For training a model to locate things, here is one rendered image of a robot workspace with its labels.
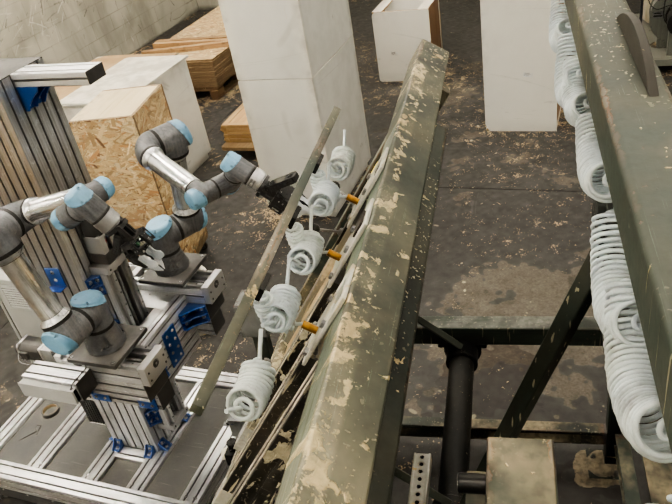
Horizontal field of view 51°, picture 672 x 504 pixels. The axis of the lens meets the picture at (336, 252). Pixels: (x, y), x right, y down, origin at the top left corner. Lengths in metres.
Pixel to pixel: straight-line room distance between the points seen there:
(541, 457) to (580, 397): 2.59
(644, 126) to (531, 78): 4.93
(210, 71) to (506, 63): 3.34
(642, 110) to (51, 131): 2.12
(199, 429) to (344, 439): 2.56
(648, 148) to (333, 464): 0.58
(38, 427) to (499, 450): 3.12
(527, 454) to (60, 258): 2.13
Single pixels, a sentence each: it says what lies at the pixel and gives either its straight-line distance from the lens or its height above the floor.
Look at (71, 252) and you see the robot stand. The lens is 2.83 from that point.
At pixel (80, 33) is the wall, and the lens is 9.78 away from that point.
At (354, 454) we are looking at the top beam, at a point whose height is 1.90.
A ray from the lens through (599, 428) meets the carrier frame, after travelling 3.33.
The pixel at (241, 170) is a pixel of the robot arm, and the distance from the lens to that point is 2.44.
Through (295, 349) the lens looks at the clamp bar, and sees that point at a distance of 1.99.
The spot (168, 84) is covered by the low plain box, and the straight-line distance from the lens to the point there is 6.09.
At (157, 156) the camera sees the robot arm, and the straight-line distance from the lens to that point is 2.68.
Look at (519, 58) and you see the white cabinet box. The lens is 5.93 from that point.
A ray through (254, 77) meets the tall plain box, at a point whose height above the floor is 1.10.
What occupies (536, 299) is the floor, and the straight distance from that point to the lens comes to 4.25.
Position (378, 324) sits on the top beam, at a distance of 1.17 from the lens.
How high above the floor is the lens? 2.65
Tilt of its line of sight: 33 degrees down
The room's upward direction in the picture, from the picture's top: 11 degrees counter-clockwise
